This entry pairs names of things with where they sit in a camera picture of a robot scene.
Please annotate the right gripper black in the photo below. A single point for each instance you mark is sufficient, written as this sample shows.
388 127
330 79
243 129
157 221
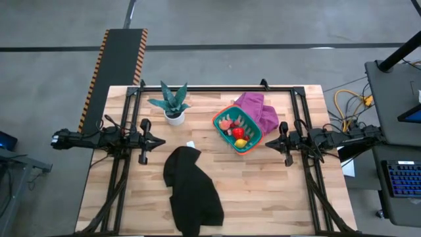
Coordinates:
292 141

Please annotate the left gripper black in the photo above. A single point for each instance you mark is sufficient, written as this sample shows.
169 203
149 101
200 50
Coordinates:
143 141

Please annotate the yellow toy lemon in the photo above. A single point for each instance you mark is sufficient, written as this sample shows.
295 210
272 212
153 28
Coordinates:
240 143

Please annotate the red toy apple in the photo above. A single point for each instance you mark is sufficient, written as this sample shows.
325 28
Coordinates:
238 133

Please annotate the pink toy peach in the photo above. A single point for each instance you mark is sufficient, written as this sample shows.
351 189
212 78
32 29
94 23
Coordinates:
225 125

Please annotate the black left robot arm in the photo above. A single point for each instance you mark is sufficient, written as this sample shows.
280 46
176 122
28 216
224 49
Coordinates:
82 140

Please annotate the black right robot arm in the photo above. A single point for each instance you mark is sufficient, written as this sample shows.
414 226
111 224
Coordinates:
329 138

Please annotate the teal basket with orange rim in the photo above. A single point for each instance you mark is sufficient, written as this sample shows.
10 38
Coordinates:
253 140

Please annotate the small white paper tag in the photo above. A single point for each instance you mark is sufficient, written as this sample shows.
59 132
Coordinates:
190 144

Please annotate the purple cloth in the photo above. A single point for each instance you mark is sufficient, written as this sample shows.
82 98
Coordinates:
260 112

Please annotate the snake plant in white pot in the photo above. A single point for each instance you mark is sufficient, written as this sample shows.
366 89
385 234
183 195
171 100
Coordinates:
171 103

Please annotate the black cloth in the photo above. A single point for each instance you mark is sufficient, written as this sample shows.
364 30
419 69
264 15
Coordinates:
190 191

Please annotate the white paper sheet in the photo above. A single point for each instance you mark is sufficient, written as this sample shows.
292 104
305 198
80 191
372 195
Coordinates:
348 168

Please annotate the black mat with hazard stripes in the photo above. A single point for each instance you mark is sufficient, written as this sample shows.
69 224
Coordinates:
115 66

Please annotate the grey desk with black pole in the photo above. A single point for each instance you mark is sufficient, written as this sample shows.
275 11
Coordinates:
391 98

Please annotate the black caster wheel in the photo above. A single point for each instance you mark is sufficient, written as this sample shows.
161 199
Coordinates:
380 214

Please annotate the grey side table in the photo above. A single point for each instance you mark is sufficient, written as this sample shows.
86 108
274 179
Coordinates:
33 164

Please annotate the backlit computer keyboard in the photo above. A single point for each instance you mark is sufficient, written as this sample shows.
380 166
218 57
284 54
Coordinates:
404 179

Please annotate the laptop with blue screen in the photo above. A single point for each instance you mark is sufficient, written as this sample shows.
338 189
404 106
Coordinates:
412 116

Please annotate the grey desk with keyboard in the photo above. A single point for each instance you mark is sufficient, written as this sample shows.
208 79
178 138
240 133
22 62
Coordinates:
404 210

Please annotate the blue lit device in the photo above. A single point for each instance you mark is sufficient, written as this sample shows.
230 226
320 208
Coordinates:
6 141

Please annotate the black desk pole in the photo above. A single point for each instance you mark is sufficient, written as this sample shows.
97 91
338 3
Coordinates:
399 52

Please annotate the black aluminium rig frame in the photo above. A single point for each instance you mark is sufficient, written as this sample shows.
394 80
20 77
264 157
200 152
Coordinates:
213 89

